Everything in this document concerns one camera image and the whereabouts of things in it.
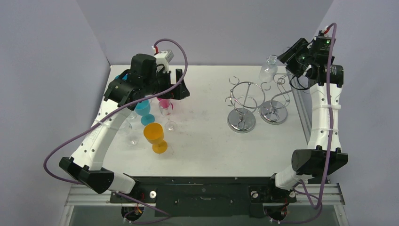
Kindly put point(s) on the clear wine glass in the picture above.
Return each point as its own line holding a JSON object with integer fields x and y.
{"x": 132, "y": 116}

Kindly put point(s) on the tall chrome glass rack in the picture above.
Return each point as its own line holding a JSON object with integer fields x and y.
{"x": 274, "y": 111}

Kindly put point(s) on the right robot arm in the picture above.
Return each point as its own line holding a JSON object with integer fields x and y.
{"x": 302, "y": 159}

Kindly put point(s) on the chrome wine glass rack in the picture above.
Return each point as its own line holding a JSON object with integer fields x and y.
{"x": 241, "y": 118}

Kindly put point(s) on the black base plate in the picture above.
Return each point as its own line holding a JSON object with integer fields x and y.
{"x": 213, "y": 196}

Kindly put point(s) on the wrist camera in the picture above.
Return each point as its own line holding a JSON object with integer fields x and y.
{"x": 325, "y": 31}
{"x": 163, "y": 58}

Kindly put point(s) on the pink wine glass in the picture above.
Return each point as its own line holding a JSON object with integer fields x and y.
{"x": 164, "y": 103}

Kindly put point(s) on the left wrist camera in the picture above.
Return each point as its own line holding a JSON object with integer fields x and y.
{"x": 163, "y": 58}

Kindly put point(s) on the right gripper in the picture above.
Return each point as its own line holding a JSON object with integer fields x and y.
{"x": 290, "y": 52}

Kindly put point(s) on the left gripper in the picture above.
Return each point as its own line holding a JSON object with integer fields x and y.
{"x": 179, "y": 92}

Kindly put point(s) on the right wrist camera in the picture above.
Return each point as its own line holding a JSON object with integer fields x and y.
{"x": 325, "y": 31}

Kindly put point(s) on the orange wine glass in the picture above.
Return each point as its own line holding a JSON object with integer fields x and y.
{"x": 154, "y": 134}

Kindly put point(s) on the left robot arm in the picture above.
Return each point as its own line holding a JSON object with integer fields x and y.
{"x": 86, "y": 163}

